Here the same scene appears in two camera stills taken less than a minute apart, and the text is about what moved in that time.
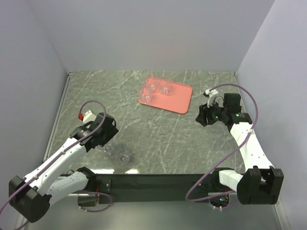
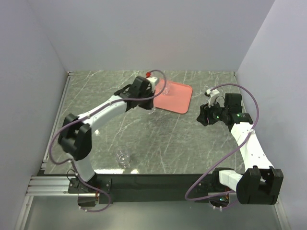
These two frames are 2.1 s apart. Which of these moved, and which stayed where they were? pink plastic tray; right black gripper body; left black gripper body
Moved: left black gripper body
Stayed: pink plastic tray; right black gripper body
